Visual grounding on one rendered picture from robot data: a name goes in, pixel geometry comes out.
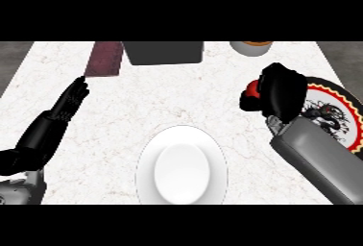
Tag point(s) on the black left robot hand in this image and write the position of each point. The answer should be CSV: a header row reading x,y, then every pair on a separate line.
x,y
44,134

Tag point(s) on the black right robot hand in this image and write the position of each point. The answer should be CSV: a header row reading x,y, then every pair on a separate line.
x,y
282,91

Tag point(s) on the red tomato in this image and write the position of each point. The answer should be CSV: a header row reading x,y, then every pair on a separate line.
x,y
251,88

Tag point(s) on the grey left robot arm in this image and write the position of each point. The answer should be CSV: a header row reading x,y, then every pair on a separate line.
x,y
25,190

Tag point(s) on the red-rimmed dragon plate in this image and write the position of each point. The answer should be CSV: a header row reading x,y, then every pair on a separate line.
x,y
333,118

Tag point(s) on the plain white plate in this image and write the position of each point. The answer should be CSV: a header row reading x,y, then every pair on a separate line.
x,y
181,169

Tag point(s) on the grey cup with orange top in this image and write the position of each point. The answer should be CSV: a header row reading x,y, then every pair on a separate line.
x,y
249,48

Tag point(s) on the maroon block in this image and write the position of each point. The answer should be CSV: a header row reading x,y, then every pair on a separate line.
x,y
103,59

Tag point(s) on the dark grey box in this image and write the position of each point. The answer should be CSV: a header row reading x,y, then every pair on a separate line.
x,y
162,53

